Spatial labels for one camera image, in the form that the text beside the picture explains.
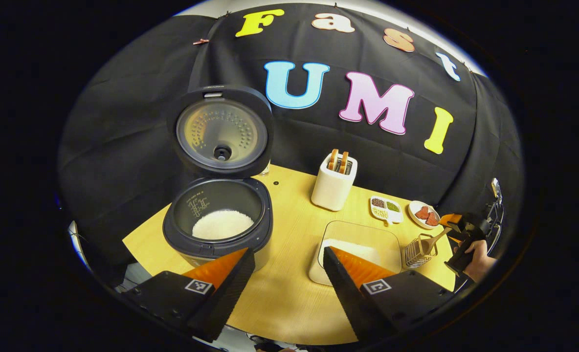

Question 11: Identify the white round plate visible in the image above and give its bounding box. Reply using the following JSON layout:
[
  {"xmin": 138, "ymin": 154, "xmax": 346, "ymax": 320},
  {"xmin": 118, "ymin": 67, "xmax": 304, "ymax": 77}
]
[{"xmin": 408, "ymin": 200, "xmax": 441, "ymax": 230}]

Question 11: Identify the white rice container box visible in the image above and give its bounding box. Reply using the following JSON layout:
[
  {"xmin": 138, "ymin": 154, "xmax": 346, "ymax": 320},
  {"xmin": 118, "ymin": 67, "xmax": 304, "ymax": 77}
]
[{"xmin": 309, "ymin": 220, "xmax": 402, "ymax": 286}]

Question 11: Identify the white divided bean dish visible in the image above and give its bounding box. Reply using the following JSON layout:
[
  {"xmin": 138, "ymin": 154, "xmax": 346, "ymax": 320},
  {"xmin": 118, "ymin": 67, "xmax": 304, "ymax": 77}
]
[{"xmin": 370, "ymin": 196, "xmax": 404, "ymax": 225}]

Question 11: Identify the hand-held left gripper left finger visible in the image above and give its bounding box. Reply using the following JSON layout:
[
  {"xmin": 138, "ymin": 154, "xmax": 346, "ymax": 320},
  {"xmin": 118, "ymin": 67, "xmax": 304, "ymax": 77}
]
[{"xmin": 121, "ymin": 247, "xmax": 256, "ymax": 343}]

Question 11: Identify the wooden spoon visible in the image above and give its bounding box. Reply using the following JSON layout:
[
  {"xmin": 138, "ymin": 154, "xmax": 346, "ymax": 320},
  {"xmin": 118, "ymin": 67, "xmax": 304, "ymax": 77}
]
[{"xmin": 419, "ymin": 227, "xmax": 452, "ymax": 255}]

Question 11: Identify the white rice heap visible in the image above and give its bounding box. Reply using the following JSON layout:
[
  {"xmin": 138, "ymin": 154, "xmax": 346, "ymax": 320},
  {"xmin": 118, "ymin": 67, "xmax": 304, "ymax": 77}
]
[{"xmin": 192, "ymin": 210, "xmax": 255, "ymax": 241}]

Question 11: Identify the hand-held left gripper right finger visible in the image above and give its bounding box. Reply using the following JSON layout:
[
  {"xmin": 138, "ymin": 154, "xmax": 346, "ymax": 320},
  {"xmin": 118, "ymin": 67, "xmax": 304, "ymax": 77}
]
[{"xmin": 323, "ymin": 246, "xmax": 454, "ymax": 343}]

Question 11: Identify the dark grey rice cooker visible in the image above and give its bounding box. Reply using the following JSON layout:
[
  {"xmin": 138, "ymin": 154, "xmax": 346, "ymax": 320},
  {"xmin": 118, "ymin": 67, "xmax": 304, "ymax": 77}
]
[{"xmin": 162, "ymin": 85, "xmax": 274, "ymax": 270}]

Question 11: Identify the white toaster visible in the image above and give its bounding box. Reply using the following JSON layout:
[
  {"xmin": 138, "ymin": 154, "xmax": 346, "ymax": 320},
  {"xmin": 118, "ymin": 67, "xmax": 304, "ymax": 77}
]
[{"xmin": 311, "ymin": 149, "xmax": 358, "ymax": 212}]

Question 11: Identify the metal wire chopstick holder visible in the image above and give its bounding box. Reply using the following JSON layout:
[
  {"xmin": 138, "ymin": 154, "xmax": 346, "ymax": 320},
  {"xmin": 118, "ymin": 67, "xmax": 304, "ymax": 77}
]
[{"xmin": 404, "ymin": 233, "xmax": 439, "ymax": 269}]

